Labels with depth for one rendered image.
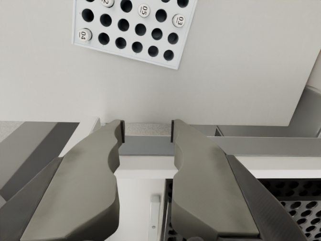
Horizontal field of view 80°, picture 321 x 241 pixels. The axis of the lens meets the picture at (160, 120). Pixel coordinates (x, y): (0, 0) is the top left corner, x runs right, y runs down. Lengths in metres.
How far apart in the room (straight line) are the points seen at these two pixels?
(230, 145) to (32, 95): 0.28
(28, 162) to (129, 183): 0.46
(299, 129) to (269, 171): 0.20
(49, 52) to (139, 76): 0.12
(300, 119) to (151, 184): 0.27
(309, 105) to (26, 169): 0.69
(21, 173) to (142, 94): 0.47
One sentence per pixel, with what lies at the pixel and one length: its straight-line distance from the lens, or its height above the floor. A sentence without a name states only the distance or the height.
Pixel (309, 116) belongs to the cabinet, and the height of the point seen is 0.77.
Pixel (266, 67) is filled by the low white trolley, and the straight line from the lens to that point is 0.33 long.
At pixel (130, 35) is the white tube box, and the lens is 0.24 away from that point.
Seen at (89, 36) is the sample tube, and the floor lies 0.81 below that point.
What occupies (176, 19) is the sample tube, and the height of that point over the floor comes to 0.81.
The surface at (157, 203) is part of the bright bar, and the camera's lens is 0.30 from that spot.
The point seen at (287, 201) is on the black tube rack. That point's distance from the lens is 0.26.
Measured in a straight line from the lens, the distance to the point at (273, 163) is 0.24.
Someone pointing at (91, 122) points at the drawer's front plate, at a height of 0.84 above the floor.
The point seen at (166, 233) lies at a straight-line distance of 0.25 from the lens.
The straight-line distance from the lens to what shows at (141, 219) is 0.34.
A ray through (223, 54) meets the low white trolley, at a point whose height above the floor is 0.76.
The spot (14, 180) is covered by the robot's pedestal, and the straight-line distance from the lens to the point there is 0.65.
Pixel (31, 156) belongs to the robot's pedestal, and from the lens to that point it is 0.71.
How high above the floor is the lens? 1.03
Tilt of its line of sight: 62 degrees down
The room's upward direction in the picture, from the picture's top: 173 degrees clockwise
